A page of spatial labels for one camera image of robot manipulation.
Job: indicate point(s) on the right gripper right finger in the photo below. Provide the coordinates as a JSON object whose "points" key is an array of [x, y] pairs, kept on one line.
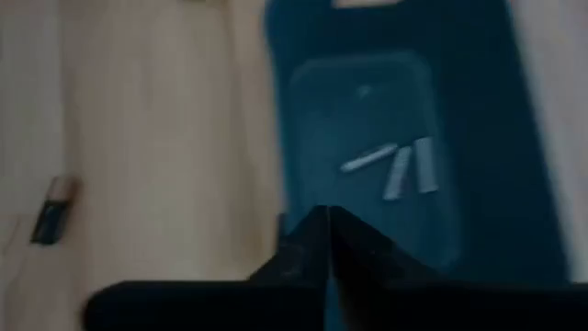
{"points": [[436, 308]]}

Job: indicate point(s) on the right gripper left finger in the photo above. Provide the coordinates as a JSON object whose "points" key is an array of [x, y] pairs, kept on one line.
{"points": [[229, 308]]}

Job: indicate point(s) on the large black copper battery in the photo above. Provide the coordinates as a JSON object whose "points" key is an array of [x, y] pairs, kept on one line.
{"points": [[55, 211]]}

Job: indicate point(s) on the teal plastic bin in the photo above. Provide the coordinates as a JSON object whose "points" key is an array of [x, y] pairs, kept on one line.
{"points": [[482, 138]]}

